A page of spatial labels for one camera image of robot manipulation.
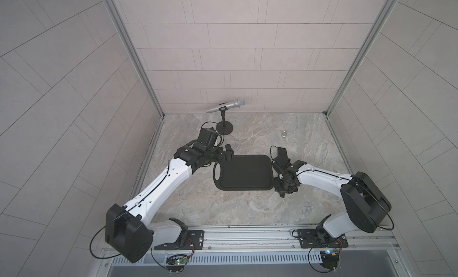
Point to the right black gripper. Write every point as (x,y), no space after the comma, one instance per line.
(277,183)

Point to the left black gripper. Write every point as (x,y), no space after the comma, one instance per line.
(218,156)

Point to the black cutting board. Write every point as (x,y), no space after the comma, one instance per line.
(244,173)

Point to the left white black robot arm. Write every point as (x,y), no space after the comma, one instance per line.
(126,226)

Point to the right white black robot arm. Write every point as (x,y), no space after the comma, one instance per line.
(365,205)

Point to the right green circuit board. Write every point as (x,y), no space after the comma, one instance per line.
(330,260)

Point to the green circuit board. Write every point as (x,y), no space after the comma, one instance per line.
(176,263)
(330,260)

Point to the left green circuit board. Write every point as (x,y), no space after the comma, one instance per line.
(176,263)

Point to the black microphone stand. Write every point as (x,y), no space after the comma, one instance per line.
(224,127)

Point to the silver microphone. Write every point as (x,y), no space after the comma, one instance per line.
(227,106)

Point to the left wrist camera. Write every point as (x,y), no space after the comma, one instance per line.
(208,137)

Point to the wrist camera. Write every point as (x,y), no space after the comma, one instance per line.
(208,137)
(282,155)

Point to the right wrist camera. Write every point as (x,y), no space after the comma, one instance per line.
(282,155)

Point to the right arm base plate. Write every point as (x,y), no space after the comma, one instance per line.
(311,238)

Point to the aluminium mounting rail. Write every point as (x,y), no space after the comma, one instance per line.
(275,238)

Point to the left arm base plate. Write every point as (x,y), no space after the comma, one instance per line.
(193,240)

